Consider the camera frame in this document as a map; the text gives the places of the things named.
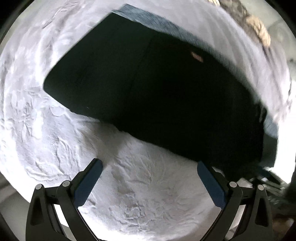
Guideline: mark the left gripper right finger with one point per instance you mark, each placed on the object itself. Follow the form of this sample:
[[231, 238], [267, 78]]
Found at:
[[256, 222]]

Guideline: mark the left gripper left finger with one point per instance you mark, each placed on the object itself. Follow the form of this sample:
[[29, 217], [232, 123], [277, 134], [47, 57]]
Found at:
[[42, 220]]

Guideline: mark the dark patterned pants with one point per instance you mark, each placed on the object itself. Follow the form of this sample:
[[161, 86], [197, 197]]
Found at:
[[161, 84]]

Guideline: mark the lavender plush blanket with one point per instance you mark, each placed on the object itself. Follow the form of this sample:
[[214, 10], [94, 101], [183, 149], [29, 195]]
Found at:
[[145, 192]]

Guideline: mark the grey ribbed blanket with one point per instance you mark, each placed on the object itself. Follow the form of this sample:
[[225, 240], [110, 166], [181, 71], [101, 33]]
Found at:
[[278, 32]]

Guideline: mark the beige striped cloth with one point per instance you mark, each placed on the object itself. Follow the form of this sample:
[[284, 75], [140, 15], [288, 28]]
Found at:
[[251, 24]]

